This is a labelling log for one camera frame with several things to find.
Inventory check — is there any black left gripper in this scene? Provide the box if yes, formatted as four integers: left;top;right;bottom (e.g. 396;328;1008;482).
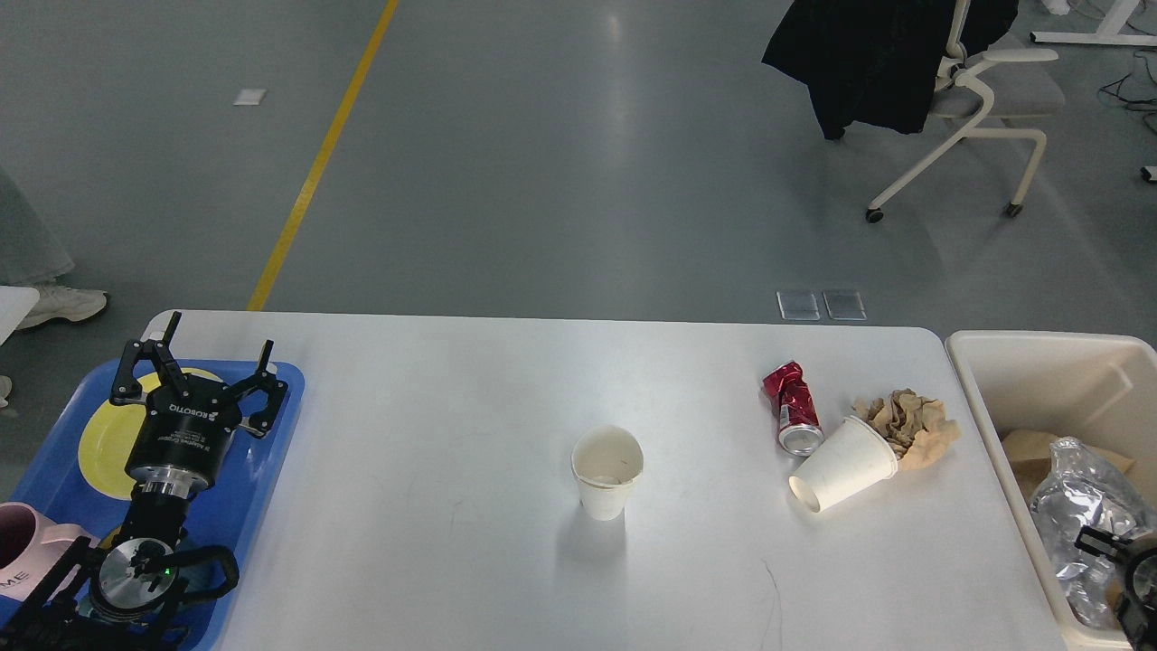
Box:
110;311;290;500

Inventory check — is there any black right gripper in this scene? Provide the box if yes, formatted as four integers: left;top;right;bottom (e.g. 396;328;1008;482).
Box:
1074;526;1156;650

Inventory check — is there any silver foil bag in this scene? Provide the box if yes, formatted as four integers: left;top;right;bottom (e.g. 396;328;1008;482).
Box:
1029;437;1156;629

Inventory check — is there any yellow plate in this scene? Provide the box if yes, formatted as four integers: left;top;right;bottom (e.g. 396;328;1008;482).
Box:
78;368;221;500

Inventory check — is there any brown paper bag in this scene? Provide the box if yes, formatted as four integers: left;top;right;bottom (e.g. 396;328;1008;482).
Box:
1002;429;1154;506

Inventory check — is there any pink mug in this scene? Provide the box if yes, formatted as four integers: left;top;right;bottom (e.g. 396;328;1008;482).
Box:
1;502;90;602

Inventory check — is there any white paper cup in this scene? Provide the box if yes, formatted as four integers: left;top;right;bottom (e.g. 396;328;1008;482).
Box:
572;426;644;521

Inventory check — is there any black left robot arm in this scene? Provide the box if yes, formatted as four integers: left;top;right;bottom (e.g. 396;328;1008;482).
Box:
3;315;305;650

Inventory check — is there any blue plastic tray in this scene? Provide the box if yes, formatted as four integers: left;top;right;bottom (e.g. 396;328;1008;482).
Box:
12;360;305;650

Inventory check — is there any white waste bin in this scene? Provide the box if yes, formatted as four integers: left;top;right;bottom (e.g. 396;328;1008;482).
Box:
946;331;1156;650

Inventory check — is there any crumpled brown paper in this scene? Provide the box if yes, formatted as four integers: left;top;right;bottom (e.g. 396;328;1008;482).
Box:
852;389;960;471

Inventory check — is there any person in light clothes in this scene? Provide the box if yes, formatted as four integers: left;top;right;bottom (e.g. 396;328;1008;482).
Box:
1;172;108;331

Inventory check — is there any white tissue block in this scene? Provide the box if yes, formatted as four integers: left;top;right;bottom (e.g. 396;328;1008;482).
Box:
788;416;899;515

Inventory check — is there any crushed red can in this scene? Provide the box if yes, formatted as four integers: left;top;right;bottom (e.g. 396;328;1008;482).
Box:
762;360;825;458

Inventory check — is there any right floor outlet plate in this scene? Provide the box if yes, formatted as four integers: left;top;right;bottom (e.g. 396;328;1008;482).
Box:
821;288;867;321

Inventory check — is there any floor outlet plate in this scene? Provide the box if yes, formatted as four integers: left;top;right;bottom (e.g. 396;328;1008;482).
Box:
776;291;821;321
821;288;867;321

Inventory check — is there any left floor outlet plate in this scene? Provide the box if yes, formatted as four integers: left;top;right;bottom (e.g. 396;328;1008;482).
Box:
776;291;821;321

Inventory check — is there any white office chair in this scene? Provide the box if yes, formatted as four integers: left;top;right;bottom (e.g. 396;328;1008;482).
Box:
865;1;1064;223

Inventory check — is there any white desk leg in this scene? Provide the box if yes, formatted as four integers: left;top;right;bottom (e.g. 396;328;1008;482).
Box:
1030;1;1156;49

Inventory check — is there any black jacket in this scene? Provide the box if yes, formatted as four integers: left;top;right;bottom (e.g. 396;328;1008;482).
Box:
761;0;1020;142

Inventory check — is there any black floor cable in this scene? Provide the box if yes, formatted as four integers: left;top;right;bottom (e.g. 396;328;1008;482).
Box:
1097;50;1157;136

